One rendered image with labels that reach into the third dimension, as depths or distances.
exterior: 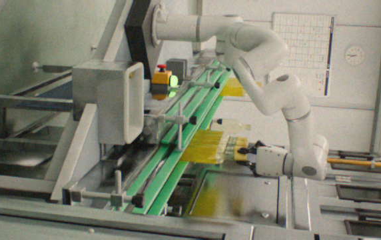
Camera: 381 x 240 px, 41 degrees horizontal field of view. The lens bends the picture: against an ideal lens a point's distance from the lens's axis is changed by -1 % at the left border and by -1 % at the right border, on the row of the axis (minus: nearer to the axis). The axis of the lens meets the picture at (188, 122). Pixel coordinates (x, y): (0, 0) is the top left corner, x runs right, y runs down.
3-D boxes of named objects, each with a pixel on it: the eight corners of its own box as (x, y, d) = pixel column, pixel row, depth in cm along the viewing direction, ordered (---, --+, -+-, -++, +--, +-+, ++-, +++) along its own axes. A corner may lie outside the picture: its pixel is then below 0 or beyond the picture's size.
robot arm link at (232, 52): (262, 25, 160) (259, 75, 164) (239, 17, 182) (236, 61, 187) (234, 24, 158) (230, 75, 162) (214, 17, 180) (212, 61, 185)
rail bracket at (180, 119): (157, 151, 167) (194, 154, 165) (158, 101, 163) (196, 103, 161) (160, 148, 170) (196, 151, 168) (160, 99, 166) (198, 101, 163)
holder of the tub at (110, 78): (98, 160, 151) (124, 163, 150) (96, 69, 144) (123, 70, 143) (116, 143, 168) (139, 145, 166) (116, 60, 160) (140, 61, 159)
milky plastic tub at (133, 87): (99, 143, 150) (128, 146, 148) (98, 68, 144) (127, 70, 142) (118, 128, 166) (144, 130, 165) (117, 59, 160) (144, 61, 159)
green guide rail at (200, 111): (160, 143, 171) (184, 145, 170) (160, 141, 171) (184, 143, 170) (222, 65, 337) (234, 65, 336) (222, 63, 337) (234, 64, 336)
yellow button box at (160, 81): (150, 89, 205) (168, 91, 204) (150, 71, 203) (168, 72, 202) (154, 86, 212) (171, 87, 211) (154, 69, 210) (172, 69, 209)
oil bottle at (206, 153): (163, 160, 180) (224, 165, 176) (164, 145, 178) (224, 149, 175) (167, 155, 185) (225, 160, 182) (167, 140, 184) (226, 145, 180)
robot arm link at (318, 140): (324, 154, 156) (330, 133, 162) (290, 149, 160) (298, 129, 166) (324, 187, 165) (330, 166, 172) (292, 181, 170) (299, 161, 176)
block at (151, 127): (136, 143, 168) (157, 145, 167) (136, 116, 165) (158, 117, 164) (140, 141, 171) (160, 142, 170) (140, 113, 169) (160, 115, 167)
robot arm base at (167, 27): (148, 15, 172) (194, 17, 169) (157, -6, 180) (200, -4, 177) (154, 51, 183) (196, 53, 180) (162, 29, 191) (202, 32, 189)
